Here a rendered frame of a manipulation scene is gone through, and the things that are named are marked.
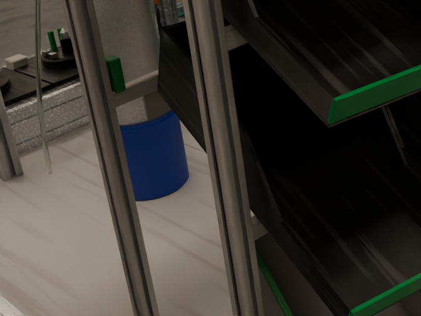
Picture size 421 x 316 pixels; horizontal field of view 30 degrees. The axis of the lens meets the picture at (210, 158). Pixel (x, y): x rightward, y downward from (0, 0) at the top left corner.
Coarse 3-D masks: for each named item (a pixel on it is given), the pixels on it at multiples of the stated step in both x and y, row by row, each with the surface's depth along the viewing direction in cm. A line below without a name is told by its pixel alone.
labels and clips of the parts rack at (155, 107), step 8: (112, 56) 71; (112, 64) 70; (120, 64) 71; (112, 72) 70; (120, 72) 71; (112, 80) 71; (120, 80) 71; (112, 88) 71; (120, 88) 71; (144, 96) 75; (152, 96) 76; (160, 96) 76; (144, 104) 75; (152, 104) 76; (160, 104) 76; (152, 112) 76; (160, 112) 77
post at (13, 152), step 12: (0, 96) 158; (0, 108) 159; (0, 120) 160; (0, 132) 162; (12, 132) 162; (0, 144) 161; (12, 144) 163; (0, 156) 162; (12, 156) 164; (0, 168) 163; (12, 168) 166
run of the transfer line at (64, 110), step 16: (32, 96) 180; (48, 96) 178; (64, 96) 180; (80, 96) 184; (16, 112) 173; (32, 112) 176; (48, 112) 178; (64, 112) 181; (80, 112) 184; (16, 128) 174; (32, 128) 177; (48, 128) 179; (64, 128) 182; (16, 144) 176; (32, 144) 178
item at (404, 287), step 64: (256, 64) 75; (192, 128) 68; (256, 128) 69; (320, 128) 70; (384, 128) 65; (256, 192) 61; (320, 192) 65; (384, 192) 65; (320, 256) 60; (384, 256) 61
